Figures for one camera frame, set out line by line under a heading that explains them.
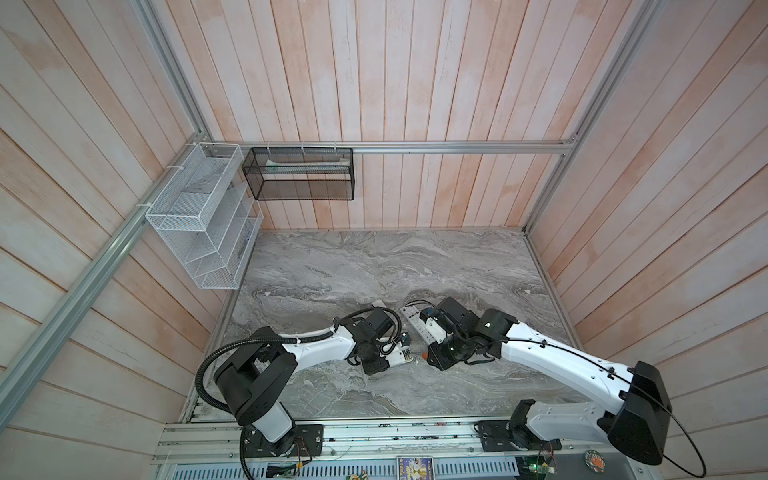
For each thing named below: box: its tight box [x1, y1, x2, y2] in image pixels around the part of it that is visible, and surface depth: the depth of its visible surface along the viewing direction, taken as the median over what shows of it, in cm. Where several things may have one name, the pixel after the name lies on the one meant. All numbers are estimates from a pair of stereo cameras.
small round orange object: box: [584, 449, 606, 474], surface depth 71 cm
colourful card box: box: [396, 456, 435, 480], surface depth 70 cm
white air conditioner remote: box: [385, 346, 414, 367], surface depth 87 cm
